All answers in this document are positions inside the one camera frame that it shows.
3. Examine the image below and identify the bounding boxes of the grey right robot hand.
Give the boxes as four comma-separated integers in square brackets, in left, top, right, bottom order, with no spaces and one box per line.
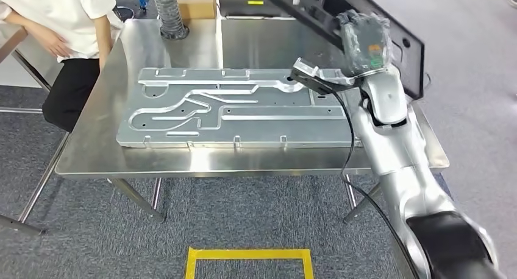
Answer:
[337,9,395,78]

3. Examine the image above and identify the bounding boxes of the black plastic mounting plate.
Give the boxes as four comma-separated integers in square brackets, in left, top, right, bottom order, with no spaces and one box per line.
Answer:
[249,0,426,101]

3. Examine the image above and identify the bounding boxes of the stainless steel workbench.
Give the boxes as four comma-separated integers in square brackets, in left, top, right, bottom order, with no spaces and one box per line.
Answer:
[54,18,451,225]

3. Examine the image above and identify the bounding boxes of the grey equipment case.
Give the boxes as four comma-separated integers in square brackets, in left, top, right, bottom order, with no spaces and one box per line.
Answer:
[217,0,300,19]

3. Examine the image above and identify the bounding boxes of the grey stamped metal plate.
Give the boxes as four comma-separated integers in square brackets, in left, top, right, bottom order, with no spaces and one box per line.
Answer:
[116,66,363,150]

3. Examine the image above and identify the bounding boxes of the brown cardboard box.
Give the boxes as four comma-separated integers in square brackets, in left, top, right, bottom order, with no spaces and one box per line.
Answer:
[173,0,219,21]

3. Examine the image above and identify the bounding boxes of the yellow floor tape square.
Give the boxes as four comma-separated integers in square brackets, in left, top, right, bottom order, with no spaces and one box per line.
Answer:
[185,247,315,279]

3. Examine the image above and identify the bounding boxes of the person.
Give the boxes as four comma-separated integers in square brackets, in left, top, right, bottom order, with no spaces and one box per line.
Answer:
[0,0,124,134]

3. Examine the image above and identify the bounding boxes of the steel side table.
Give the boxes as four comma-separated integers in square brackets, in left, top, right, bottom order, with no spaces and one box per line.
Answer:
[0,24,70,236]

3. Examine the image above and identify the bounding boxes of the black camera cable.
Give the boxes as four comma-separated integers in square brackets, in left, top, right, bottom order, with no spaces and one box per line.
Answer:
[331,90,413,279]

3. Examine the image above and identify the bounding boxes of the grey ribbed flexible hose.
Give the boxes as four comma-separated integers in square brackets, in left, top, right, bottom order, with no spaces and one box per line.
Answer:
[151,0,190,41]

